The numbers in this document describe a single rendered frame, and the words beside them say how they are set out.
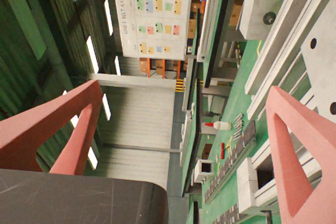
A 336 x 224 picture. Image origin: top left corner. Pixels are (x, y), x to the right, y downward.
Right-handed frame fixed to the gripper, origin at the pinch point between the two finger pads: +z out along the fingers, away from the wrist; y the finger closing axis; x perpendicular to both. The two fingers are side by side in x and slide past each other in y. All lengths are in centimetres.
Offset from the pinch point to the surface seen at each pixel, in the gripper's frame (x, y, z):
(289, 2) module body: 7.4, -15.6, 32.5
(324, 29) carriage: 2.0, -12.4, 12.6
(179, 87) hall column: 548, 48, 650
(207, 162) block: 120, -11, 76
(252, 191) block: 38.7, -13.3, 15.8
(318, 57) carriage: 4.3, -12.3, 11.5
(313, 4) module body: 4.5, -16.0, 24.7
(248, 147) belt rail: 58, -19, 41
